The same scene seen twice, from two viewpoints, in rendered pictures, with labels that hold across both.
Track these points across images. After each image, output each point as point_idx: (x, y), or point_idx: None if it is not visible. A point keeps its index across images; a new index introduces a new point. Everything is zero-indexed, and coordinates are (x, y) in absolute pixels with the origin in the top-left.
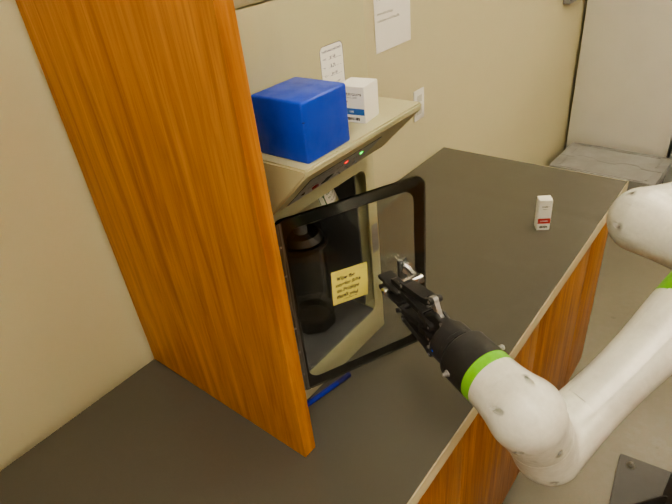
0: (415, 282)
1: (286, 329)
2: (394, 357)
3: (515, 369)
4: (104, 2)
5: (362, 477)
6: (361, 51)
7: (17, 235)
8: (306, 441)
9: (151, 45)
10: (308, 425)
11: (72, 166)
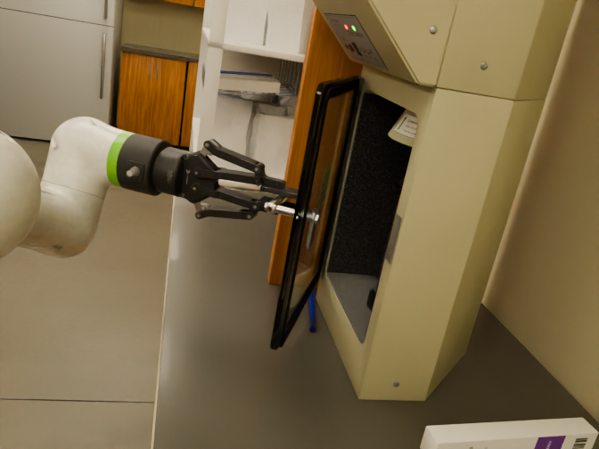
0: (249, 161)
1: (292, 134)
2: (293, 364)
3: (103, 127)
4: None
5: (214, 279)
6: None
7: None
8: (270, 263)
9: None
10: (274, 251)
11: (553, 78)
